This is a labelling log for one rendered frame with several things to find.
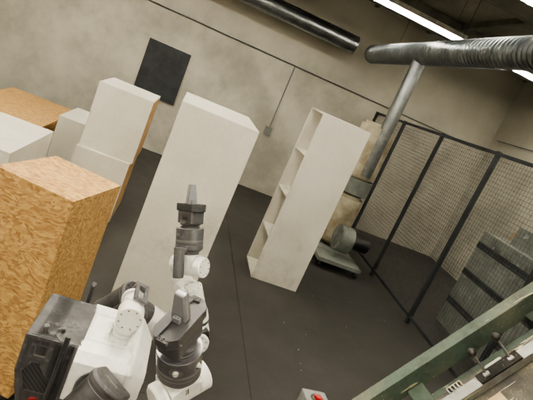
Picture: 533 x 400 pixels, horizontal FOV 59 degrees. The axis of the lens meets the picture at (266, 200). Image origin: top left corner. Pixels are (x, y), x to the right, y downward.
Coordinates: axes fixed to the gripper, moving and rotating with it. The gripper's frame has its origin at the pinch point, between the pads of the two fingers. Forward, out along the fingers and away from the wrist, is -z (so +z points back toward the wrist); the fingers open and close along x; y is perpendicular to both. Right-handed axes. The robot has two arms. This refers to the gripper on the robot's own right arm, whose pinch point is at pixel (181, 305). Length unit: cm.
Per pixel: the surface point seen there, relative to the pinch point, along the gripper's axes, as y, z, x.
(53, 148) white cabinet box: -424, 230, 325
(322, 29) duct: -252, 110, 780
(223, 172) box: -117, 111, 221
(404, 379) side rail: 47, 115, 113
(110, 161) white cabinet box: -296, 191, 291
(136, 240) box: -163, 166, 175
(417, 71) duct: -56, 110, 654
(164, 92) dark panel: -498, 258, 650
